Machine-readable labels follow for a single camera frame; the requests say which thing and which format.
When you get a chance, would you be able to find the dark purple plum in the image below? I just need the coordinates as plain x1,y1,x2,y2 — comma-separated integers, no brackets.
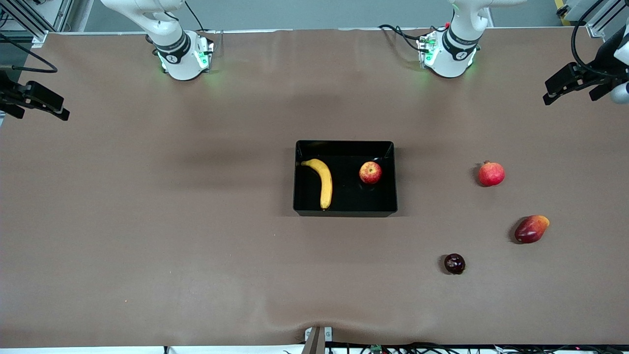
444,253,466,275

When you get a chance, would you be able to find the black plastic box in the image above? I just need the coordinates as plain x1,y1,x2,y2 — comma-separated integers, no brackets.
293,140,398,217

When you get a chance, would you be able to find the brown table cover mat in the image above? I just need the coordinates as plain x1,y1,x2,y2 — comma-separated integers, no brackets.
0,27,629,347

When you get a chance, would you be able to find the red yellow apple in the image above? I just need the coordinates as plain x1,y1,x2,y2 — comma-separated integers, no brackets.
359,161,383,185

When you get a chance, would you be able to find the black arm base cable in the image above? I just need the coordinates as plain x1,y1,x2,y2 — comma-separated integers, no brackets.
378,24,433,52
184,0,217,35

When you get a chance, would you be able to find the grey metal mount bracket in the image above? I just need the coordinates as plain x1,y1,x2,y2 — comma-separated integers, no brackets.
303,326,333,354

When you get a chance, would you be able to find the black left arm base cable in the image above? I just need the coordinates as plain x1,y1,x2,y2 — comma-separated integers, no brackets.
378,24,433,52

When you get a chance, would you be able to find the black right arm base cable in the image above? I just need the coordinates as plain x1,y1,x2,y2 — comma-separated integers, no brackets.
184,0,217,35

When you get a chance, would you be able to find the red yellow mango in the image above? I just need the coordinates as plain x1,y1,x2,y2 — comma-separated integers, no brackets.
514,215,550,244

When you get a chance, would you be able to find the red pomegranate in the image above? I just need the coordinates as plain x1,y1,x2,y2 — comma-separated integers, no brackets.
479,160,506,187

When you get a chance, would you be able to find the yellow banana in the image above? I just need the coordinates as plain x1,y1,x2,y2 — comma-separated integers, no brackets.
301,158,333,210

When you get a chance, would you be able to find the aluminium frame profile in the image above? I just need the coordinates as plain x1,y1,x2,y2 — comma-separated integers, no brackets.
0,0,74,47
560,0,629,39

